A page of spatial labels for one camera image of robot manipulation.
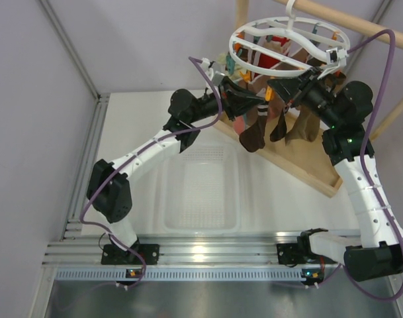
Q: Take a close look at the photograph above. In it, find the aluminium mounting rail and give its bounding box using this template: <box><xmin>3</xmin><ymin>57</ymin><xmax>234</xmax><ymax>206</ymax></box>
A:
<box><xmin>42</xmin><ymin>231</ymin><xmax>364</xmax><ymax>282</ymax></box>

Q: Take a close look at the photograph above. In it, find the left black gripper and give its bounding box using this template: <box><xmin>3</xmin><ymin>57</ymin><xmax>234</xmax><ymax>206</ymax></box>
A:
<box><xmin>188</xmin><ymin>76</ymin><xmax>265</xmax><ymax>124</ymax></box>

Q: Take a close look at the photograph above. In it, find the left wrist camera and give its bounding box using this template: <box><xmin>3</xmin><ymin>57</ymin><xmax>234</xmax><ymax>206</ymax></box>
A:
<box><xmin>201</xmin><ymin>58</ymin><xmax>225</xmax><ymax>87</ymax></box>

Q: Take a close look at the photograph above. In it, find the pink patterned sock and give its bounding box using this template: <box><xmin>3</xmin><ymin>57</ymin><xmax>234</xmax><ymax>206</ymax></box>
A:
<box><xmin>232</xmin><ymin>114</ymin><xmax>249</xmax><ymax>135</ymax></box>

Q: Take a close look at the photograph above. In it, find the white round clip hanger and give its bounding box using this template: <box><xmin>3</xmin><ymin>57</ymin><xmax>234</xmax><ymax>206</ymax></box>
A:
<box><xmin>228</xmin><ymin>1</ymin><xmax>351</xmax><ymax>78</ymax></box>

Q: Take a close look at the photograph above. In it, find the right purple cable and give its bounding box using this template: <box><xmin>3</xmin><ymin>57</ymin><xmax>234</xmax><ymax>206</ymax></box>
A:
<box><xmin>336</xmin><ymin>28</ymin><xmax>403</xmax><ymax>303</ymax></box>

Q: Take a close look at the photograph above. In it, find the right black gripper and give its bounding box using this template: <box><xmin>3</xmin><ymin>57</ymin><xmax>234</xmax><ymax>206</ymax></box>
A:
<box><xmin>266</xmin><ymin>67</ymin><xmax>340</xmax><ymax>129</ymax></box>

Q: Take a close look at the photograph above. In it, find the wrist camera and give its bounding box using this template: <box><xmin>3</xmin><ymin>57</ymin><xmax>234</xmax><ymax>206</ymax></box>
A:
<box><xmin>201</xmin><ymin>58</ymin><xmax>225</xmax><ymax>87</ymax></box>
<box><xmin>318</xmin><ymin>47</ymin><xmax>348</xmax><ymax>80</ymax></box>

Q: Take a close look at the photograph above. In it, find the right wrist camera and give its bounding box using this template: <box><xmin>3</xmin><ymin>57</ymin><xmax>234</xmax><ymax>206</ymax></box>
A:
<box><xmin>318</xmin><ymin>47</ymin><xmax>348</xmax><ymax>80</ymax></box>

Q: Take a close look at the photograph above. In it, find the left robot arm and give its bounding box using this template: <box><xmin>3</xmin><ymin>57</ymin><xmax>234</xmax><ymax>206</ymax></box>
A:
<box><xmin>86</xmin><ymin>77</ymin><xmax>266</xmax><ymax>265</ymax></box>

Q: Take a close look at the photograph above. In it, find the dark brown sock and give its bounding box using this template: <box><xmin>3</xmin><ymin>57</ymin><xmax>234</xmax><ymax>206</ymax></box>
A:
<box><xmin>239</xmin><ymin>104</ymin><xmax>269</xmax><ymax>152</ymax></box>
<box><xmin>269</xmin><ymin>110</ymin><xmax>287</xmax><ymax>142</ymax></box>

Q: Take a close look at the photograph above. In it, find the orange clothes peg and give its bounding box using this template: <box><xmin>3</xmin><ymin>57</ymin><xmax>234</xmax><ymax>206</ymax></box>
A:
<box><xmin>265</xmin><ymin>86</ymin><xmax>275</xmax><ymax>102</ymax></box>

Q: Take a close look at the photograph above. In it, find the red santa sock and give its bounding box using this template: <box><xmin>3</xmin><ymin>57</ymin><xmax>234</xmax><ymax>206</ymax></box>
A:
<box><xmin>257</xmin><ymin>36</ymin><xmax>290</xmax><ymax>72</ymax></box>

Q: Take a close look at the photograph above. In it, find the brown hanging cloth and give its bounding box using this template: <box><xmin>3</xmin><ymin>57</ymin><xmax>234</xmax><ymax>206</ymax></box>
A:
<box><xmin>229</xmin><ymin>43</ymin><xmax>302</xmax><ymax>119</ymax></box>

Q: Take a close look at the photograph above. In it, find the white plastic basket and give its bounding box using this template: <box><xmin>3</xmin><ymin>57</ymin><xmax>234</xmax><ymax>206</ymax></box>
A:
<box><xmin>159</xmin><ymin>142</ymin><xmax>240</xmax><ymax>235</ymax></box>

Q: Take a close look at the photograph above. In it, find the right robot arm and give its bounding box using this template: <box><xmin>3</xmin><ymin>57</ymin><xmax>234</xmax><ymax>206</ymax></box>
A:
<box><xmin>267</xmin><ymin>68</ymin><xmax>403</xmax><ymax>282</ymax></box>

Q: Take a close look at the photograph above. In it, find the tan hanging sock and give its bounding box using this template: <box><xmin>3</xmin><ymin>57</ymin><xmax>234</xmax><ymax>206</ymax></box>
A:
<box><xmin>285</xmin><ymin>105</ymin><xmax>320</xmax><ymax>146</ymax></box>

